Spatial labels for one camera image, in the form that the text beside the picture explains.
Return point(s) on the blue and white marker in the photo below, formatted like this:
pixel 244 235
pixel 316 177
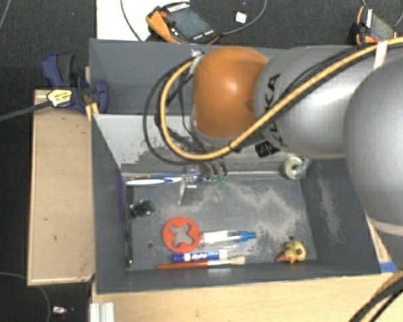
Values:
pixel 194 256

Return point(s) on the black and green toy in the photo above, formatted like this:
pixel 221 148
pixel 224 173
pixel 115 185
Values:
pixel 141 208

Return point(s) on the yellow toy duck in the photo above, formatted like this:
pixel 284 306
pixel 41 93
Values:
pixel 293 251

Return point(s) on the orange disc with cross hole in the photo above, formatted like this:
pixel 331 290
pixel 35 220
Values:
pixel 170 235

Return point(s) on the clear tape roll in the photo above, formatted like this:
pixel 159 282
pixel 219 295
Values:
pixel 293 168

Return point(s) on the grey metal bin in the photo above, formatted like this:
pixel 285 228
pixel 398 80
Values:
pixel 221 206

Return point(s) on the clear spray bottle blue cap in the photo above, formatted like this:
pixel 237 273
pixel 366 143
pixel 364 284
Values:
pixel 221 238

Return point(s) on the pale wood board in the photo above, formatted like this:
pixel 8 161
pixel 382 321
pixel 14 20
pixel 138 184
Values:
pixel 60 196

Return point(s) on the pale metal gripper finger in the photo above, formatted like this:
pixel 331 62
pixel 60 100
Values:
pixel 183 193

